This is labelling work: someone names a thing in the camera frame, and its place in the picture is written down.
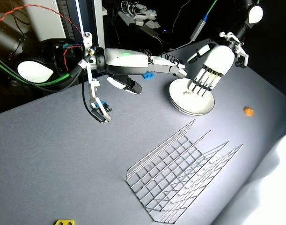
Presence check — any wire dish rack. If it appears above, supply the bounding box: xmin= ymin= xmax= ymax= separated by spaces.
xmin=125 ymin=119 xmax=243 ymax=223

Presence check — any white cabinet with light strip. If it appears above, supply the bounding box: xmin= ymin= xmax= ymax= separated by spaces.
xmin=22 ymin=0 xmax=108 ymax=49

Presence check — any grey adapter with green cable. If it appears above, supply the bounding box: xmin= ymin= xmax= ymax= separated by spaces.
xmin=190 ymin=0 xmax=218 ymax=43

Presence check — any black power adapter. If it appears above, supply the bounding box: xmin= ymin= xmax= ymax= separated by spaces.
xmin=139 ymin=24 xmax=162 ymax=39

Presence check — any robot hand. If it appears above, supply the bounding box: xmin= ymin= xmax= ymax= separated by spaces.
xmin=187 ymin=41 xmax=235 ymax=97
xmin=104 ymin=48 xmax=187 ymax=95

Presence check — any orange swirl toy pastry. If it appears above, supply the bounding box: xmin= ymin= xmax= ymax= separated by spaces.
xmin=243 ymin=106 xmax=255 ymax=117

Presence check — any white spare robot hand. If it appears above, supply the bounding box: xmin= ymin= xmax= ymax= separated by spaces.
xmin=118 ymin=0 xmax=161 ymax=30

